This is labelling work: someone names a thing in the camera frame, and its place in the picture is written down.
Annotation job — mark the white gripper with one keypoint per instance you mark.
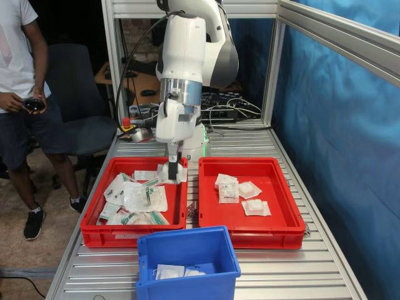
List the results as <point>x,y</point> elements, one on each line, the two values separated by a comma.
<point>172,125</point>

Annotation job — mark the square gauze blister pack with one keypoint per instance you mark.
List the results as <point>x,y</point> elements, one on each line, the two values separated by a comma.
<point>256,207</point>
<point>248,189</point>
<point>181,175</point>

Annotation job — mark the black hand controller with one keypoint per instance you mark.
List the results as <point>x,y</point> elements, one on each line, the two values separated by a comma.
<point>32,104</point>

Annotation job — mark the man's right forearm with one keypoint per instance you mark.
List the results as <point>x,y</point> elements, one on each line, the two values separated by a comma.
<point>3,103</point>

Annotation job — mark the man's left forearm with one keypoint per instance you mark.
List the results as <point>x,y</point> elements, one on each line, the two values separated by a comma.
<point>40,72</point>

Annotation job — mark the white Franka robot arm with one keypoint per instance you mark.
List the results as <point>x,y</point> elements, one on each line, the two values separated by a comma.
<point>187,47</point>

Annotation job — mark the yellow emergency stop box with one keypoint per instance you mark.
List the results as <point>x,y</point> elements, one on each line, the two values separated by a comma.
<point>126,123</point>

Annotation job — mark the man's left hand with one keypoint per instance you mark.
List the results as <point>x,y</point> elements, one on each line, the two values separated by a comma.
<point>40,95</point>

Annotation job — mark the man's right hand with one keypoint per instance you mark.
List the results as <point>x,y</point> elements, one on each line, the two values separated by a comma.
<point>14,104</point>

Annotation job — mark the white syringe pack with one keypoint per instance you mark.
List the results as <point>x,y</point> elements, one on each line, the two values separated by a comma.
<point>153,182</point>

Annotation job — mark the flat white labelled pack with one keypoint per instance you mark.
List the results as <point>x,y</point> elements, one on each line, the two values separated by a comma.
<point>145,175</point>

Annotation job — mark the red plastic crate white label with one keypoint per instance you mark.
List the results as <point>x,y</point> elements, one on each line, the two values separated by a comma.
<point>173,203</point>

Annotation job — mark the clear pouch green filter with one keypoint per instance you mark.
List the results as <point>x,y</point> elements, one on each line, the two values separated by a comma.
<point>145,197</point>

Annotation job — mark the small green syringe pack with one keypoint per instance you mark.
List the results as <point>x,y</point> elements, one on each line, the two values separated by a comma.
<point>128,178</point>

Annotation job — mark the large green syringe pack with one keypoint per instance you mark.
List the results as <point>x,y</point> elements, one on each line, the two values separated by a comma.
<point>159,217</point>

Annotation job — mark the printed white bandage pack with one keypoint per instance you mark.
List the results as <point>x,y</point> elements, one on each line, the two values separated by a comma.
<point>222,178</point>

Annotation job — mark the printed Fuhrmann bandage pack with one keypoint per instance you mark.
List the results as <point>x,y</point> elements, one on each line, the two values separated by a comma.
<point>228,193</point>

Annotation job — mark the clear pouch black parts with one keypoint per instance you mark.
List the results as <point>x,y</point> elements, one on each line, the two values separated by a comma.
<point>114,192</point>

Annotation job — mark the green printed packet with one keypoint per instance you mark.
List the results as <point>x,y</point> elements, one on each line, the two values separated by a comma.
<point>107,212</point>

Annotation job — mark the blue plastic bin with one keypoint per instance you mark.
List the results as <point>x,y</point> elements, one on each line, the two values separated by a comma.
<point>187,247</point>

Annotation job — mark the black electronics unit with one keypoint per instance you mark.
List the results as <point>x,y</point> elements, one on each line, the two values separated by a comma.
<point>215,101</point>

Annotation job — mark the black computer mouse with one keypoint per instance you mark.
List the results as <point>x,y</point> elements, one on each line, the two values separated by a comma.
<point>148,92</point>

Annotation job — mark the wooden desk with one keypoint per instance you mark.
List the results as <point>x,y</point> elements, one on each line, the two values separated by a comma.
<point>147,82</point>

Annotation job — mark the white gauze pack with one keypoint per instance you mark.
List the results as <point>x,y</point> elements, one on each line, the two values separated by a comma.
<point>170,272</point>
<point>193,272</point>

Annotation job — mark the grey-blue office chair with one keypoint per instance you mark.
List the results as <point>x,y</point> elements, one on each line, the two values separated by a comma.
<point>81,93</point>

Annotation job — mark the blue fabric curtain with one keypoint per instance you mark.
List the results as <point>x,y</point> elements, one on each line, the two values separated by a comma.
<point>343,140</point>

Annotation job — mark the man in white t-shirt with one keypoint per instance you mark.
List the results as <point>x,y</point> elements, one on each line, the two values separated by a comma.
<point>15,47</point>

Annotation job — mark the aluminium profile frame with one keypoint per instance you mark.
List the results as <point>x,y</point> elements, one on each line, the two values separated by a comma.
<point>107,47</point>

